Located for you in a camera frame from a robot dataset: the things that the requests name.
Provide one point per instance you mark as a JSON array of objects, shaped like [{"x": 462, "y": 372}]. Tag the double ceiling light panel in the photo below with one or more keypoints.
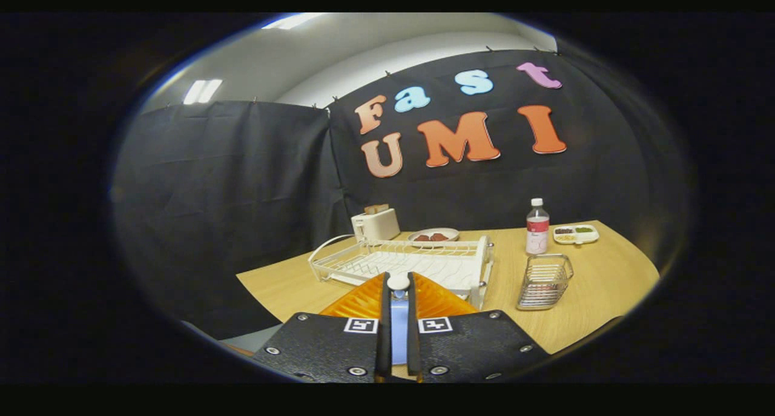
[{"x": 203, "y": 91}]

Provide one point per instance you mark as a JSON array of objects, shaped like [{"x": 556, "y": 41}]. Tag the clear bottle with red label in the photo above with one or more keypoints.
[{"x": 537, "y": 231}]

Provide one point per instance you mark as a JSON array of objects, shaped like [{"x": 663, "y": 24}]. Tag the white divided tray with beans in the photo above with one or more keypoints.
[{"x": 592, "y": 235}]

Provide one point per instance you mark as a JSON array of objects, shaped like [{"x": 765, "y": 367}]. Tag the black backdrop cloth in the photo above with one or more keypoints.
[{"x": 242, "y": 192}]

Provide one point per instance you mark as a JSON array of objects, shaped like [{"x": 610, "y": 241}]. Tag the beige plate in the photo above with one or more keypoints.
[{"x": 453, "y": 232}]

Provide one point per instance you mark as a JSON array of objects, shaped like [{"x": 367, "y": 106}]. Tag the blue plate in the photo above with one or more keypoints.
[{"x": 399, "y": 331}]

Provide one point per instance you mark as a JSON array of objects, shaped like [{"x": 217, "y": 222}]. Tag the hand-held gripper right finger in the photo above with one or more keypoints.
[{"x": 413, "y": 337}]

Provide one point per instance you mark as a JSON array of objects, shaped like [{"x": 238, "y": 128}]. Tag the white toaster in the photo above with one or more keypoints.
[{"x": 378, "y": 225}]

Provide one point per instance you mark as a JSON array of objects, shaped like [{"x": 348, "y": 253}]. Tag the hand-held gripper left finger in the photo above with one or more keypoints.
[{"x": 384, "y": 337}]

